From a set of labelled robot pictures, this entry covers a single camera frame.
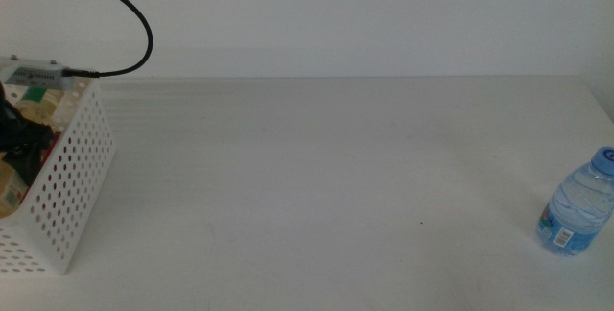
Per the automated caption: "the yellow oil bottle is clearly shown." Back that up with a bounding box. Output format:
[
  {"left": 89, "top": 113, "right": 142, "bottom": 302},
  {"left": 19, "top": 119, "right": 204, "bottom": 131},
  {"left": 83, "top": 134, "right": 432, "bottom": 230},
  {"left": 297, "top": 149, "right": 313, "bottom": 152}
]
[{"left": 0, "top": 87, "right": 63, "bottom": 219}]

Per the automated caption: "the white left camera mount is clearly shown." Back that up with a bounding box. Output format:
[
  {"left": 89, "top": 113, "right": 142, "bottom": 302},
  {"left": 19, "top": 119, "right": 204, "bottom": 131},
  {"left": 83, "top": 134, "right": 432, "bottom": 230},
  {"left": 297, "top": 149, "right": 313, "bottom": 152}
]
[{"left": 0, "top": 54, "right": 63, "bottom": 70}]

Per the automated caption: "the thick black camera cable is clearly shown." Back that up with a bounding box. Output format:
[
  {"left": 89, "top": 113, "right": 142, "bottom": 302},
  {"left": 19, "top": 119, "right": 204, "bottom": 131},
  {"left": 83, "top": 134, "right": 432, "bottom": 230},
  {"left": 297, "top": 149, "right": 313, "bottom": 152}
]
[{"left": 31, "top": 0, "right": 154, "bottom": 78}]

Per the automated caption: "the white perforated plastic basket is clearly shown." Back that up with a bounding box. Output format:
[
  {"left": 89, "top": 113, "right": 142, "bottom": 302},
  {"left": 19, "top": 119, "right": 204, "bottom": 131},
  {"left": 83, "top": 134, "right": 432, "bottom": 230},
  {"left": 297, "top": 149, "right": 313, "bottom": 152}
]
[{"left": 0, "top": 78, "right": 116, "bottom": 276}]

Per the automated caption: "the clear water bottle blue cap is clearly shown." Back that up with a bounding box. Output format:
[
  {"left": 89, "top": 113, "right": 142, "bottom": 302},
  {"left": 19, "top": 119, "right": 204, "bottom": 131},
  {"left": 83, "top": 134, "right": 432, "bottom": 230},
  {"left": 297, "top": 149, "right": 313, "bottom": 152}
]
[{"left": 536, "top": 146, "right": 614, "bottom": 257}]

